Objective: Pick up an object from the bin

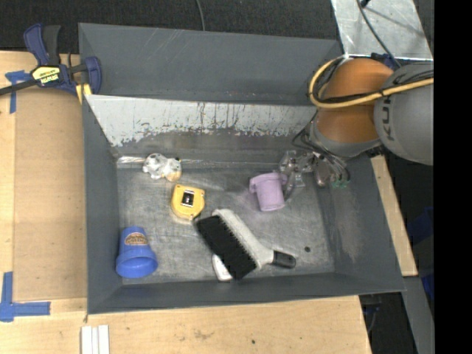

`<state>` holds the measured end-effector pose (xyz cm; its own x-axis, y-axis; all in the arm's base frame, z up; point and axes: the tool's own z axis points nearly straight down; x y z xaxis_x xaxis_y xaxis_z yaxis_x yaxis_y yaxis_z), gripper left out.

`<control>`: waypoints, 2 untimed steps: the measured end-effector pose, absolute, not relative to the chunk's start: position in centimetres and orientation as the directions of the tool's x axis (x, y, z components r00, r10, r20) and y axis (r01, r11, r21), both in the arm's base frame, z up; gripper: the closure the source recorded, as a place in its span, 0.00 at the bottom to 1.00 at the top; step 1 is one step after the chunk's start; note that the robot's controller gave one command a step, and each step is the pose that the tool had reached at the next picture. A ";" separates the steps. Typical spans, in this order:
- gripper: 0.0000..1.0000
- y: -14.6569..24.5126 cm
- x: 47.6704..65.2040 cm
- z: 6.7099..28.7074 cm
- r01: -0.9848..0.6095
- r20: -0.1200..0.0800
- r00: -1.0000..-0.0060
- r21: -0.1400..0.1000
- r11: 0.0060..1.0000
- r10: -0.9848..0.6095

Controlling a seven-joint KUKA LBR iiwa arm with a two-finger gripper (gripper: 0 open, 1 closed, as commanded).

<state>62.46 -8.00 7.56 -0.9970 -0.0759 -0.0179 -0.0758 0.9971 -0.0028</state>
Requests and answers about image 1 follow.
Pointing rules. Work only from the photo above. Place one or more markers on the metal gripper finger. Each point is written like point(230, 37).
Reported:
point(297, 180)
point(287, 161)

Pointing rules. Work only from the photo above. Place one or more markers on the purple plastic cup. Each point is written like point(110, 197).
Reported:
point(270, 194)

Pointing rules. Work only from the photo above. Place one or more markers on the white brush with black bristles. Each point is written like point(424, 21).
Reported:
point(228, 240)

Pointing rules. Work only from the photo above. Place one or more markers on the yellow tape measure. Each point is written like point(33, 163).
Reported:
point(187, 201)

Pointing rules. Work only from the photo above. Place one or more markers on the small white plastic object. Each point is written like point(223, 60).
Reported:
point(220, 269)

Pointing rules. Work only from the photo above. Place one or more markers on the grey metal bin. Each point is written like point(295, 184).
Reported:
point(206, 65)

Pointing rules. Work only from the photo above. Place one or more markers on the white and tan toy animal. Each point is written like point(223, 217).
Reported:
point(159, 166)

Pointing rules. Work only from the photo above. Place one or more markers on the blue plastic cup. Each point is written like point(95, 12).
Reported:
point(135, 256)

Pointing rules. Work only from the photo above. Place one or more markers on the pale wood board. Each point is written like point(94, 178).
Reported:
point(48, 197)

